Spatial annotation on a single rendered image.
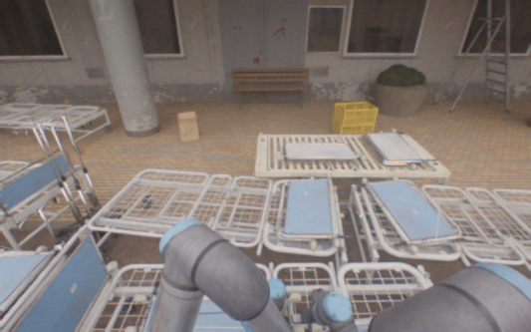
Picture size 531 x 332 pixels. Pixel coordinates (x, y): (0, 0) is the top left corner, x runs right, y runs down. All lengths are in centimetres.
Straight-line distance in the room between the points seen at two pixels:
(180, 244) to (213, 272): 11
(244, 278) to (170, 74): 661
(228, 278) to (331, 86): 654
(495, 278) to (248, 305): 43
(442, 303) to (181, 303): 50
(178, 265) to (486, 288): 55
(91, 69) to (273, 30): 438
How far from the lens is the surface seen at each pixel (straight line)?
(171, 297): 68
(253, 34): 652
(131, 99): 501
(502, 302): 54
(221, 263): 57
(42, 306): 160
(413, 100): 622
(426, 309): 49
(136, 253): 280
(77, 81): 806
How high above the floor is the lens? 190
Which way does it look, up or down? 30 degrees down
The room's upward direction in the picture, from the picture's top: straight up
